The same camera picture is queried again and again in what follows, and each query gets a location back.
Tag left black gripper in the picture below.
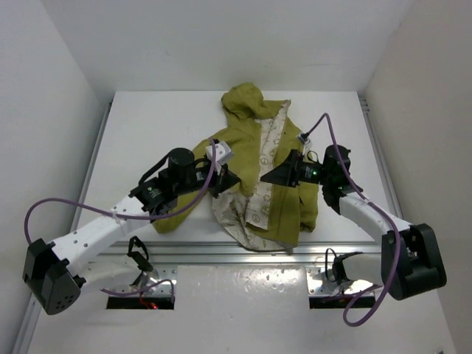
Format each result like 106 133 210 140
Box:
173 159 238 198

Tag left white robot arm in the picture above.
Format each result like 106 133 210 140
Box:
23 141 240 316

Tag olive green hooded jacket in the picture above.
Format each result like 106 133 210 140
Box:
152 82 319 255

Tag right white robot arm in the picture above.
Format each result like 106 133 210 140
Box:
260 145 447 300

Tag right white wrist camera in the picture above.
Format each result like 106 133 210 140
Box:
297 132 312 148

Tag white front cover panel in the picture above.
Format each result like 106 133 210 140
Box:
29 266 456 353

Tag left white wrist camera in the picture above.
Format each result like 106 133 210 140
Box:
205 140 234 169

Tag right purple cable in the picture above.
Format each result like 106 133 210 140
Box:
305 112 401 327

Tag aluminium frame rail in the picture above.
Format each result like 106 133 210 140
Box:
139 241 384 265

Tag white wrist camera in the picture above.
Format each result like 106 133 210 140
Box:
297 132 312 148
205 140 234 169

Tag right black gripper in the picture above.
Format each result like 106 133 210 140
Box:
260 150 331 189

